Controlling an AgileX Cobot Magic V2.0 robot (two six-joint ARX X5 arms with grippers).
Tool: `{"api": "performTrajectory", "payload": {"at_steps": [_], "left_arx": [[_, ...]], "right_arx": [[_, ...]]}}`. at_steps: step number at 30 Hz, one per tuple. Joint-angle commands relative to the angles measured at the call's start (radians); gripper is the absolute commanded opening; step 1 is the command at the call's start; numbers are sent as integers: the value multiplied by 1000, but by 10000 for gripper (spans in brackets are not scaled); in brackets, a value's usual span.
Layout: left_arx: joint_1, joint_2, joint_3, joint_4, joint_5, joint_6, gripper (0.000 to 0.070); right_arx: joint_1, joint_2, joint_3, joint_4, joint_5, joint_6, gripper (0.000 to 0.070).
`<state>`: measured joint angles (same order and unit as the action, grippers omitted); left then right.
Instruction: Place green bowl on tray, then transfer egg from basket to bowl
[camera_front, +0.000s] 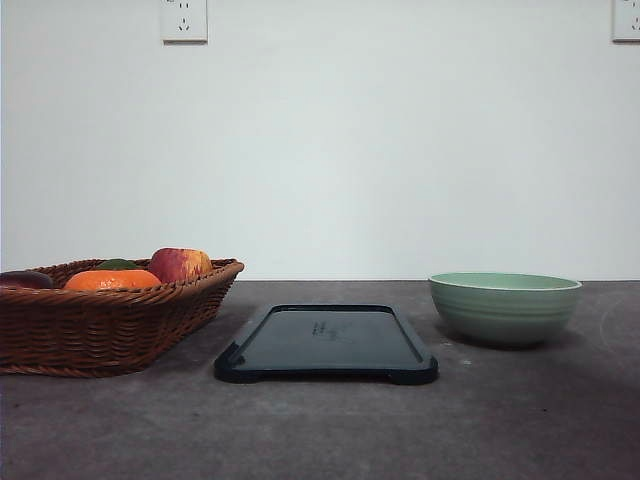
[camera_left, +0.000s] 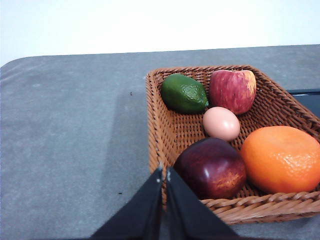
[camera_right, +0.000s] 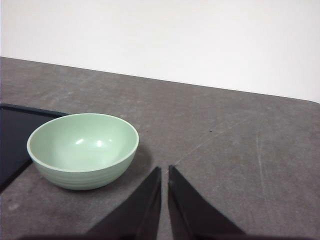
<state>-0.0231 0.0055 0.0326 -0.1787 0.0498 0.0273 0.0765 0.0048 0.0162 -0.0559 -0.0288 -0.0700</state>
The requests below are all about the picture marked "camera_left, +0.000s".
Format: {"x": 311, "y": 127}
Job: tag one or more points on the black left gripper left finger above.
{"x": 140, "y": 218}

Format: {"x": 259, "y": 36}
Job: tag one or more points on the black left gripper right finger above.
{"x": 191, "y": 216}

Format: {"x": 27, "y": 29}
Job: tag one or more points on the beige egg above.
{"x": 220, "y": 122}

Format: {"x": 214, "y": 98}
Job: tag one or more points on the brown wicker basket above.
{"x": 169, "y": 133}

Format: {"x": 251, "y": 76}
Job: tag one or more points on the dark red apple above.
{"x": 212, "y": 168}

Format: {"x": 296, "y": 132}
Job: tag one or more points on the orange mandarin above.
{"x": 281, "y": 159}

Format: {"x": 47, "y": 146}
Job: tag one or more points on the green lime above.
{"x": 184, "y": 94}

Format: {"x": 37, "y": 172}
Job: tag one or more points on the light red apple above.
{"x": 233, "y": 89}

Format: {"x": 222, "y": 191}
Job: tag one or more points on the dark blue tray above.
{"x": 309, "y": 98}

